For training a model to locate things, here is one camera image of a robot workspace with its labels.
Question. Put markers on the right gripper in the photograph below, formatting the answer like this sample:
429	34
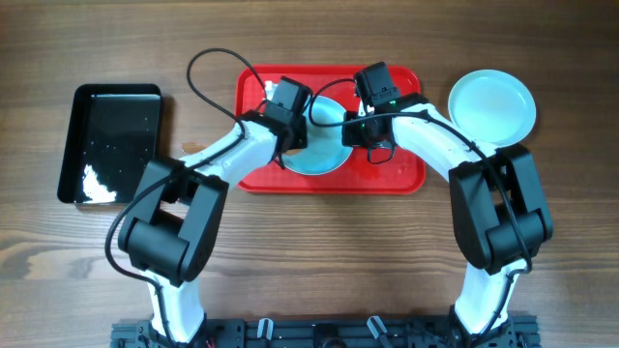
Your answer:
350	137

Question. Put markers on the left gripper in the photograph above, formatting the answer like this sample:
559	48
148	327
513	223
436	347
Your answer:
299	139

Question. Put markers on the light blue plate back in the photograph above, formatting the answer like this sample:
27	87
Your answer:
492	106

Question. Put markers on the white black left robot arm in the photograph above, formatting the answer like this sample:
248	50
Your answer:
170	227

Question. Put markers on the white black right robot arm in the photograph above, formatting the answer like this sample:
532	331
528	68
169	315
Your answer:
499	212

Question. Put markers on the red serving tray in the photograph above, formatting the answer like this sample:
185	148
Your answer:
403	174

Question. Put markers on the black water tray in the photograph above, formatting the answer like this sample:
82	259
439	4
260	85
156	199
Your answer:
113	133

